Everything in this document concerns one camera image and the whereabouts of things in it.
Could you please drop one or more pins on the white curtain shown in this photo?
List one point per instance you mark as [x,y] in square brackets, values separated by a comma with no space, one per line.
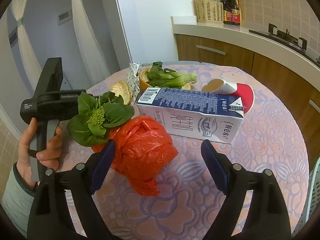
[90,49]

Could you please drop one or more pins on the wooden kitchen cabinet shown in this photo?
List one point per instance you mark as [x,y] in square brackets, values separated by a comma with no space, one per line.
[299,96]

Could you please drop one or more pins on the red plastic bag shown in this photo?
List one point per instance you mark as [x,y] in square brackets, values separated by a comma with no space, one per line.
[143,148]

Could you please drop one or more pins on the green bok choy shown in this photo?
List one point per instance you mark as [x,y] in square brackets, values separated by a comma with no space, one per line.
[169,78]

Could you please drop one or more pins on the black gas stove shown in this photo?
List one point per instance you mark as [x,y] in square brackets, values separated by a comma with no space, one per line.
[299,45]

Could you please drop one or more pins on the white refrigerator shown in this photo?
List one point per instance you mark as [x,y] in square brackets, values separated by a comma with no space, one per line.
[141,30]

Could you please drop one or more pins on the blue white milk carton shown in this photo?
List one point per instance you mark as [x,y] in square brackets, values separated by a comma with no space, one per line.
[194,114]

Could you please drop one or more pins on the pale yellow citrus peel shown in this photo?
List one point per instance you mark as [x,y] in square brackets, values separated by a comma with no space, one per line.
[121,88]

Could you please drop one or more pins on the polka dot paper napkin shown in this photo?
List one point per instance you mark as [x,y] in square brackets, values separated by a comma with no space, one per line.
[133,81]

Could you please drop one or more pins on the beige plastic utensil basket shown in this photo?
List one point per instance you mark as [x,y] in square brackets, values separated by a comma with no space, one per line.
[208,11]

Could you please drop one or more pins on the dark soy sauce bottle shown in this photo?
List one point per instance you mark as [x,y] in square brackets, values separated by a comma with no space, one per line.
[231,12]

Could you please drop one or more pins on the person left hand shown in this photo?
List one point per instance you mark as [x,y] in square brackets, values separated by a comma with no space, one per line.
[49,157]

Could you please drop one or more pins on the red white paper cup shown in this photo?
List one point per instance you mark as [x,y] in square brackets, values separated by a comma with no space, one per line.
[221,86]

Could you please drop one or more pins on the light blue trash basket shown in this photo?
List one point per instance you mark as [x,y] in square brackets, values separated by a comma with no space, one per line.
[312,200]

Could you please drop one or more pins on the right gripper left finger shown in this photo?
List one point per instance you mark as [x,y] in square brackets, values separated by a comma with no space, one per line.
[49,216]

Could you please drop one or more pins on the leafy green vegetable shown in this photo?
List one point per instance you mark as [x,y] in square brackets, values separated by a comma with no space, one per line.
[100,117]

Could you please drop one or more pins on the light green sleeve forearm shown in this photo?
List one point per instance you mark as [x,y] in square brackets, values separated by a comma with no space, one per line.
[17,200]

